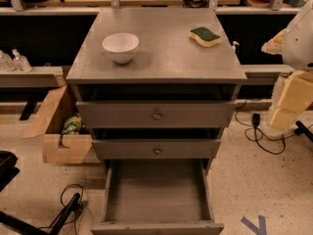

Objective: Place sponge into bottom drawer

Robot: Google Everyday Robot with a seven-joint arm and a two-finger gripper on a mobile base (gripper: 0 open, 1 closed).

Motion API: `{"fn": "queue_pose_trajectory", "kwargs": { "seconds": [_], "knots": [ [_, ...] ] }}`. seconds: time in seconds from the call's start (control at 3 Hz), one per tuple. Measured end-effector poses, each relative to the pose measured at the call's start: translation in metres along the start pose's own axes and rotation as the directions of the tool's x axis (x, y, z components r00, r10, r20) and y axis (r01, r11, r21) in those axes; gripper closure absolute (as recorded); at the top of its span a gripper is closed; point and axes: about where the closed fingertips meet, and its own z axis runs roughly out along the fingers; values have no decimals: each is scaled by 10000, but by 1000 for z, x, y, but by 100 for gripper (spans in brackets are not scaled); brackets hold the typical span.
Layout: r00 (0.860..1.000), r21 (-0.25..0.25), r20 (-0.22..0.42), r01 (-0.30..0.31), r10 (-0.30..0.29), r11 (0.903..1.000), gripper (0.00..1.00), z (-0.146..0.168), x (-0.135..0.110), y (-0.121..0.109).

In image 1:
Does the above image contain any grey open bottom drawer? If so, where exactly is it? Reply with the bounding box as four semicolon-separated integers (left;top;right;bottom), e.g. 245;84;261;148
91;160;224;235

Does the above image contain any grey middle drawer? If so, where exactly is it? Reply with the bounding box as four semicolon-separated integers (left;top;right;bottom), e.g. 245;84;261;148
92;139;220;160

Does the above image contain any black stand leg right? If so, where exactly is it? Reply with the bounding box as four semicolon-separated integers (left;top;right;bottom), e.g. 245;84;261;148
294;120;313;142

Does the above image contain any green snack bag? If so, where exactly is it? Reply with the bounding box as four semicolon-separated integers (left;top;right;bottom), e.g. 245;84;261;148
62;113;82;135

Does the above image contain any open cardboard box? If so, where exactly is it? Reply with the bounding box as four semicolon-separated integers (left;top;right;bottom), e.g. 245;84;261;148
22;82;99;165

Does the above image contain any white ceramic bowl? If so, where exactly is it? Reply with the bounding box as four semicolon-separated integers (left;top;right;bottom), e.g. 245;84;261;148
102;32;140;64

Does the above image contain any grey wooden drawer cabinet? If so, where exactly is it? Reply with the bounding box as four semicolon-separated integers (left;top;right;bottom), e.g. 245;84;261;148
66;7;247;235

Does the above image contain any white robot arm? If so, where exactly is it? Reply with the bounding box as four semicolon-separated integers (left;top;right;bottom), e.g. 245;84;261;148
261;0;313;132

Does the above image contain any black chair base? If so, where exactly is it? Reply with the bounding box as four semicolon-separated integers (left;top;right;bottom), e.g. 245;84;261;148
0;150;82;235

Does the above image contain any yellow green sponge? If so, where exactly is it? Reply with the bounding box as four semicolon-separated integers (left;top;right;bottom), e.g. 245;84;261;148
189;26;221;48

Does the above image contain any grey top drawer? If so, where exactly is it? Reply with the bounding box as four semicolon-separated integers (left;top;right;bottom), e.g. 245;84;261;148
76;102;235;128

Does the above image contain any black power adapter cable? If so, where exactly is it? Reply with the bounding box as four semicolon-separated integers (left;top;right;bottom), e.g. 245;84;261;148
234;99;313;156

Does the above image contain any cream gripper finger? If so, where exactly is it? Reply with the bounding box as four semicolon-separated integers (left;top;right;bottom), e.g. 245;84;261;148
269;70;313;131
261;29;286;55

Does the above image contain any black floor cable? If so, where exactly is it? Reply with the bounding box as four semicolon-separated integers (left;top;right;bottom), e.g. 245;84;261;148
38;183;86;235

